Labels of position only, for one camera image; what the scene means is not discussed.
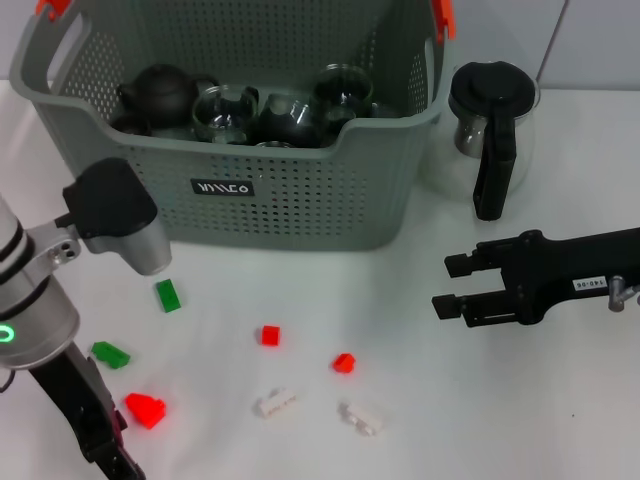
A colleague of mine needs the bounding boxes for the orange bin handle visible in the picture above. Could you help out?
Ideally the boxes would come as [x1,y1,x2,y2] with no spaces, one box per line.
[37,0,76,21]
[432,0,457,41]

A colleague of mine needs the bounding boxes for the white building block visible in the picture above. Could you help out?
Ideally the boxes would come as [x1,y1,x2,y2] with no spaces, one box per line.
[339,401,387,437]
[254,385,299,419]

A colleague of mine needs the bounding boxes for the black clay teapot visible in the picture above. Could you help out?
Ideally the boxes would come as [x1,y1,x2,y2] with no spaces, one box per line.
[116,63,216,126]

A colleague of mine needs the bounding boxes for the large orange-red sloped block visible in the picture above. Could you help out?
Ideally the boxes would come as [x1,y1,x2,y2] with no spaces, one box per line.
[124,392,168,430]

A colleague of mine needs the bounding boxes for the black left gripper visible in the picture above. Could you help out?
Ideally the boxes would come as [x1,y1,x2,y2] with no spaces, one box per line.
[28,348,148,480]

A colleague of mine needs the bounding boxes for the grey perforated storage bin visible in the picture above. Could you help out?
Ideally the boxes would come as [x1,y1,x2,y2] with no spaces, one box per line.
[8,0,457,253]

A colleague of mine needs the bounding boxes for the glass carafe with black lid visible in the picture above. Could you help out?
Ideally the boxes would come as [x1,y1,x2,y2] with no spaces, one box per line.
[422,60,542,222]

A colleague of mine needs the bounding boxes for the right gripper cable with plug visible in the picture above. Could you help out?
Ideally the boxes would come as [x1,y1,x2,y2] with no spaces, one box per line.
[608,274,640,314]

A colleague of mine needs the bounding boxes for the green building block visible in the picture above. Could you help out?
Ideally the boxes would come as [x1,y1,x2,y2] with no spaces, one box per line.
[153,278,182,314]
[91,341,132,370]

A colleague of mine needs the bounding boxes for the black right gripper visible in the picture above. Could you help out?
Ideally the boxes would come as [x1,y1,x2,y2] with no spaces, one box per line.
[432,229,640,330]

